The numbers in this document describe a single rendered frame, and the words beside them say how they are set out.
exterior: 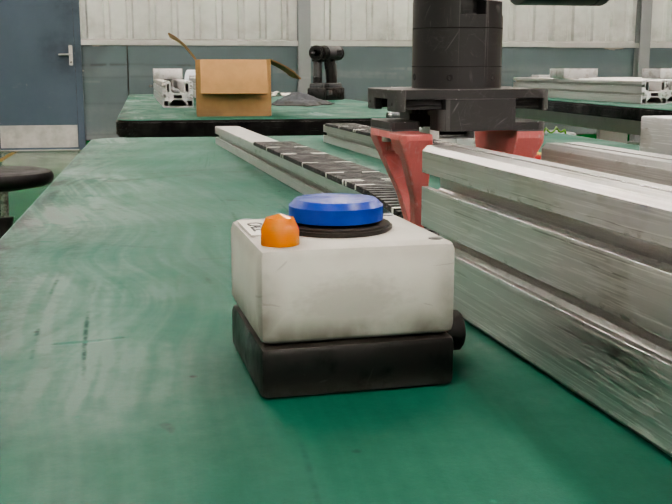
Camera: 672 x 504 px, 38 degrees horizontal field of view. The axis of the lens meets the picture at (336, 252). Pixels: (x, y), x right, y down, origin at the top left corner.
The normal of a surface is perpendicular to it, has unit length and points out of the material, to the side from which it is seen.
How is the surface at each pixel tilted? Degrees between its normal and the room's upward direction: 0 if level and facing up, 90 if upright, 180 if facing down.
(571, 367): 90
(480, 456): 0
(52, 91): 90
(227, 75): 63
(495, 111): 90
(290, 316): 90
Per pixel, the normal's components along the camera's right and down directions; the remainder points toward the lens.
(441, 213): -0.97, 0.04
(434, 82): -0.54, 0.16
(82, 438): 0.00, -0.98
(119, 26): 0.18, 0.18
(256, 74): 0.13, -0.27
